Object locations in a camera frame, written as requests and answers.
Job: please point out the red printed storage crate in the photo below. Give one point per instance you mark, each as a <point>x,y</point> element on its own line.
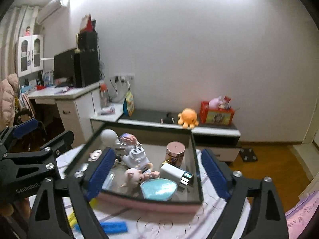
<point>215,117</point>

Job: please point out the black floor scale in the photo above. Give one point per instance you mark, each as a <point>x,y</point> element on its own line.
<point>248,155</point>

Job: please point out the pink building block figure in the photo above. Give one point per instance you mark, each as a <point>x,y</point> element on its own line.
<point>129,141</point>

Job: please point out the orange octopus plush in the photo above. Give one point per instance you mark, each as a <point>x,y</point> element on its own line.
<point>188,119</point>

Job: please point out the pale pink pig doll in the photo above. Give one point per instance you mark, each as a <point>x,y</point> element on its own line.
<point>134,177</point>

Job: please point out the small blue gold box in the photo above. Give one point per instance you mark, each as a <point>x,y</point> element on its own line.
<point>187,179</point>

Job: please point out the white rectangular box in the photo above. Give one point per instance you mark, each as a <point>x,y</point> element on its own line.
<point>170,172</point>

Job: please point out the blue flat plastic piece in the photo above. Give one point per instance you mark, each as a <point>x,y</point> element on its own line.
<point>107,227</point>

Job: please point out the pink puffer jacket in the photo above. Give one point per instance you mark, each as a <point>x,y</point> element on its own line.
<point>9,88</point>

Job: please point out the white pink block kitty figure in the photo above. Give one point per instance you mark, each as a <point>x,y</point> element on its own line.
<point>93,156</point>

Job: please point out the white power adapter plug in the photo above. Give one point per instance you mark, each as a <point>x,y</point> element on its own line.
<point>136,158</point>

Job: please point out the red desk calendar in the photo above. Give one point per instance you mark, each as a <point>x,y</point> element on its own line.
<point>87,24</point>

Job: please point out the black low tv bench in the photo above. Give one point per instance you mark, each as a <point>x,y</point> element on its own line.
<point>222,140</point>

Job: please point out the pink plush toy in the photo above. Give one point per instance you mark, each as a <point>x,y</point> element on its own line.
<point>220,103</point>

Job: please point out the yellow blue snack bag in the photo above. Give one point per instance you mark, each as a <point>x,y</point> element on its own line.
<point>128,104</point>

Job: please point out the pink blanket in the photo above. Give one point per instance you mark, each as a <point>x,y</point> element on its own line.
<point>300,215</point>

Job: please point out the white glass door cabinet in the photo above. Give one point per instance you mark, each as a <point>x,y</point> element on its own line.
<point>29,54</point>

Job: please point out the white quilted striped tablecloth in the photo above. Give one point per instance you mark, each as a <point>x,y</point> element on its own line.
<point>144,224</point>

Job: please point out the pink box with black rim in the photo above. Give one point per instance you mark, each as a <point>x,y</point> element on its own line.
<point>186,199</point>

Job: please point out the black computer monitor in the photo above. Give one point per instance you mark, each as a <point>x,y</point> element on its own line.
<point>64,70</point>

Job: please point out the white low side cabinet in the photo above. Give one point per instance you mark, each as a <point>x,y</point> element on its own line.
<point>98,120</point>

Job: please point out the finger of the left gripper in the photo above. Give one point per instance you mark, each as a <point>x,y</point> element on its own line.
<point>57,144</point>

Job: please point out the orange capped water bottle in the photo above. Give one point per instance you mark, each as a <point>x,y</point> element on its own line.
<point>104,96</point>

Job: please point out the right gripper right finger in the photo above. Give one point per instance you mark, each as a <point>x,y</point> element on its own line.
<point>266,217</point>

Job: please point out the black office chair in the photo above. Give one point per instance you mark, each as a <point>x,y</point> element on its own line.
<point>25,121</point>

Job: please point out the white wall air conditioner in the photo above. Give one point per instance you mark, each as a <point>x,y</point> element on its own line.
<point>48,10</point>

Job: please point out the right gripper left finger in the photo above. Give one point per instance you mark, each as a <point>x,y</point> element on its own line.
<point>48,218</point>

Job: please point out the white wall power strip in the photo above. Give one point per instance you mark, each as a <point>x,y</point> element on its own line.
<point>124,77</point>

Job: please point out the teal oval case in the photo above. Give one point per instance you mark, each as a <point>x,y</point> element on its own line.
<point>158,189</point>

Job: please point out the clear glass bottle with cork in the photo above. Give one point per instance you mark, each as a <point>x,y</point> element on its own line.
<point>121,148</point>

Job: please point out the rose gold metal tin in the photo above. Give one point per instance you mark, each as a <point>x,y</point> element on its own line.
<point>175,153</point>

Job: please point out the white desk with drawers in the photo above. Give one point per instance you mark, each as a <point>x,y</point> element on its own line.
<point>75,106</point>

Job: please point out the white astronaut figurine silver visor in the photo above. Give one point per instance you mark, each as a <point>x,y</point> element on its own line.
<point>109,139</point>

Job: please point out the black speaker box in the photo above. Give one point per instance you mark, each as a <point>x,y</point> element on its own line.
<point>87,40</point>

